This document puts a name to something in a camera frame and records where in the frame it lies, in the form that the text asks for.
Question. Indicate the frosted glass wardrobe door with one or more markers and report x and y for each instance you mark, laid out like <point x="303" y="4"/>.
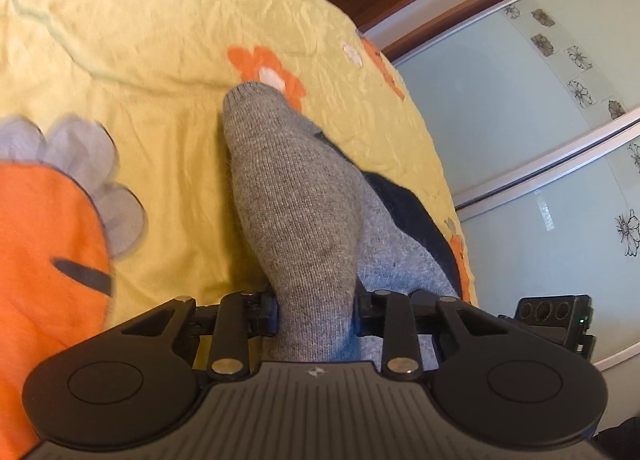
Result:
<point x="534" y="110"/>

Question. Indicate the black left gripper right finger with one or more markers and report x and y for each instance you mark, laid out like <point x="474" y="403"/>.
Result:
<point x="368" y="312"/>

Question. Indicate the yellow carrot print quilt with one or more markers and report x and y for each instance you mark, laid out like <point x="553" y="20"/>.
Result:
<point x="115" y="180"/>

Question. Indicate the grey knitted sweater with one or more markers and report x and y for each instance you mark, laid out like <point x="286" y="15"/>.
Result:
<point x="263" y="133"/>

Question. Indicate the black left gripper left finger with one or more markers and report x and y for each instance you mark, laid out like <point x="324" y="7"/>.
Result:
<point x="261" y="310"/>

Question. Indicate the dark navy garment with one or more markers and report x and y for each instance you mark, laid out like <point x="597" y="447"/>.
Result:
<point x="347" y="225"/>

